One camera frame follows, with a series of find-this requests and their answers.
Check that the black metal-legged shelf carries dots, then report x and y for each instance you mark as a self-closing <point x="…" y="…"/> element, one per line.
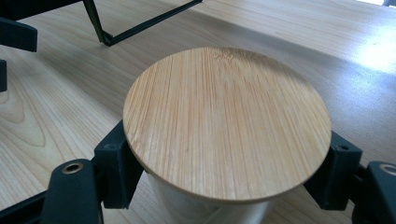
<point x="140" y="28"/>

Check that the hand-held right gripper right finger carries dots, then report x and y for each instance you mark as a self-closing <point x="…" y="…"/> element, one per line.
<point x="339" y="174"/>

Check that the glass jar with bamboo lid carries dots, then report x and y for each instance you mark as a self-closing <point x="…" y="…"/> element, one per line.
<point x="224" y="124"/>

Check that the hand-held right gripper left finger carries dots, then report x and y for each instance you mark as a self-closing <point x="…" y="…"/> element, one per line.
<point x="116" y="168"/>

